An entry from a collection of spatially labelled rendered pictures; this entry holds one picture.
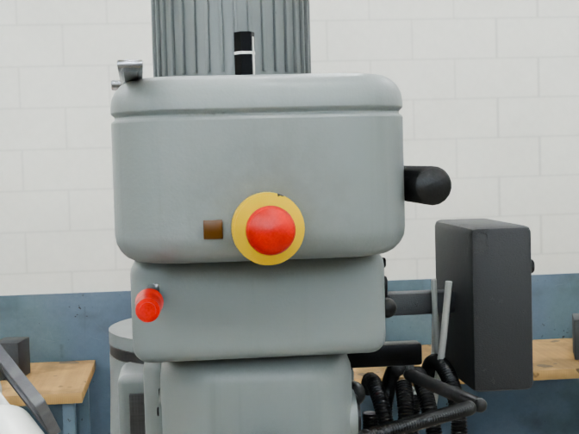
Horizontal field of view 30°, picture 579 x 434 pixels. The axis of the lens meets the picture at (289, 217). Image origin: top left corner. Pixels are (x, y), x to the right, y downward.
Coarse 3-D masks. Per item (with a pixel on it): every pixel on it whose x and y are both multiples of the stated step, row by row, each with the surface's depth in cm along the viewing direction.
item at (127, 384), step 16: (128, 320) 178; (112, 336) 165; (128, 336) 162; (112, 352) 165; (128, 352) 160; (112, 368) 165; (128, 368) 155; (112, 384) 166; (128, 384) 149; (112, 400) 164; (128, 400) 149; (112, 416) 162; (128, 416) 149; (144, 416) 149; (112, 432) 161; (128, 432) 150; (144, 432) 149
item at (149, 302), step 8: (152, 288) 91; (136, 296) 90; (144, 296) 87; (152, 296) 87; (160, 296) 90; (136, 304) 86; (144, 304) 85; (152, 304) 86; (160, 304) 87; (136, 312) 86; (144, 312) 85; (152, 312) 86; (144, 320) 86; (152, 320) 86
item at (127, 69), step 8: (120, 64) 83; (128, 64) 83; (136, 64) 83; (120, 72) 87; (128, 72) 87; (136, 72) 87; (112, 80) 103; (120, 80) 97; (128, 80) 95; (112, 88) 104
